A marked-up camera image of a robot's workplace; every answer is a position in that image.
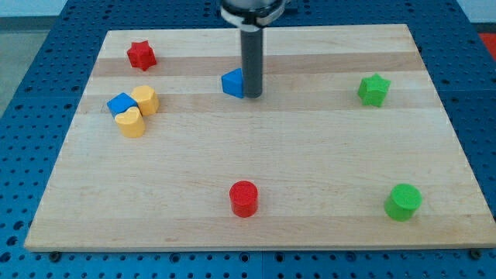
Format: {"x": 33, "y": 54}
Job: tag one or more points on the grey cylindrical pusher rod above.
{"x": 252, "y": 61}

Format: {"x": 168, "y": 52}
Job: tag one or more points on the red star block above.
{"x": 141, "y": 55}

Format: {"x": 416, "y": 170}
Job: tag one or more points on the blue cube block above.
{"x": 120, "y": 103}

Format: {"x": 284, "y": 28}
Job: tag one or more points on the yellow hexagon block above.
{"x": 146, "y": 98}

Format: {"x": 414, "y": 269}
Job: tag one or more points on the green star block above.
{"x": 373, "y": 90}

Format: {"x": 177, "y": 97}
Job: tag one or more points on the blue triangle block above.
{"x": 232, "y": 83}

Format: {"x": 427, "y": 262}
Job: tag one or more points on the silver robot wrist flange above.
{"x": 251, "y": 12}

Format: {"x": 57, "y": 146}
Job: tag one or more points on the yellow heart block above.
{"x": 131, "y": 123}

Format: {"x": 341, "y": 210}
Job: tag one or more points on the light wooden board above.
{"x": 322, "y": 162}

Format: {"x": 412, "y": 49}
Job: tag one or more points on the red cylinder block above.
{"x": 243, "y": 196}

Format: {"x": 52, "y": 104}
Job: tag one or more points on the green cylinder block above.
{"x": 402, "y": 202}

